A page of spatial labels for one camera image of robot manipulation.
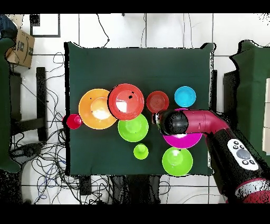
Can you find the large red-orange bowl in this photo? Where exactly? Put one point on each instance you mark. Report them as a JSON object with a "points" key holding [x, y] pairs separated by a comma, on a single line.
{"points": [[135, 105]]}

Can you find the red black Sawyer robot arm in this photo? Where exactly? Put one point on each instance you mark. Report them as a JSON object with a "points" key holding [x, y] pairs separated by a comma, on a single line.
{"points": [[202, 122]]}

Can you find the small red-orange bowl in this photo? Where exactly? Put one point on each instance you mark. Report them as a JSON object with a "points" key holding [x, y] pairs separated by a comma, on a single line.
{"points": [[157, 101]]}

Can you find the green bowl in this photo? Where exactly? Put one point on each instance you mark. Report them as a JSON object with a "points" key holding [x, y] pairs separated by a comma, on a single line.
{"points": [[177, 161], [132, 131]]}

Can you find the large pink bowl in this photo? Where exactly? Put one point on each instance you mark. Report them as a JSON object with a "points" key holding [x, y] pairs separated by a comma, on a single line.
{"points": [[181, 141]]}

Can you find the green cup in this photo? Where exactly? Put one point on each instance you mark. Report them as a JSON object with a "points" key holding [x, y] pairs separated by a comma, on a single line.
{"points": [[141, 151]]}

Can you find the small blue bowl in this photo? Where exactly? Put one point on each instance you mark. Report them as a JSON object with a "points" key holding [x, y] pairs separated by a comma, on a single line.
{"points": [[185, 96]]}

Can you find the dark green tablecloth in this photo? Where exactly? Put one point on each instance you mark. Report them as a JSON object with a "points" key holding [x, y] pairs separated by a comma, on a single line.
{"points": [[137, 67]]}

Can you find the large orange bowl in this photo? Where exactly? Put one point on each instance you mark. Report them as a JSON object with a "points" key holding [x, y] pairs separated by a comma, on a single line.
{"points": [[88, 109]]}

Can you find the black cabinet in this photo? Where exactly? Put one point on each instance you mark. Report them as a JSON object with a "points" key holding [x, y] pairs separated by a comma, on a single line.
{"points": [[230, 99]]}

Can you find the red cup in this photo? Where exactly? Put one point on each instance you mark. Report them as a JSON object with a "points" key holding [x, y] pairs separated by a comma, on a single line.
{"points": [[72, 122]]}

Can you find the green cloth covered table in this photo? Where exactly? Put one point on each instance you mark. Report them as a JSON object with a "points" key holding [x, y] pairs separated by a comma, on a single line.
{"points": [[251, 95], [4, 95]]}

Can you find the black metal stand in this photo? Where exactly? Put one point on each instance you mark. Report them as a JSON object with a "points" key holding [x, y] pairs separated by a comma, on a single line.
{"points": [[41, 95]]}

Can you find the cardboard box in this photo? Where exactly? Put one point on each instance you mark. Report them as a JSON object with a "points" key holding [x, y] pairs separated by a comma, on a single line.
{"points": [[21, 48]]}

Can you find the dark blue bag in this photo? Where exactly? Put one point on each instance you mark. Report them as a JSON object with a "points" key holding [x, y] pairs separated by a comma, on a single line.
{"points": [[6, 27]]}

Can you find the grey pedestal leg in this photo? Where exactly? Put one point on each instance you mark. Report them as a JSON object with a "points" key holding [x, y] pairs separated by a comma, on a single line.
{"points": [[27, 150]]}

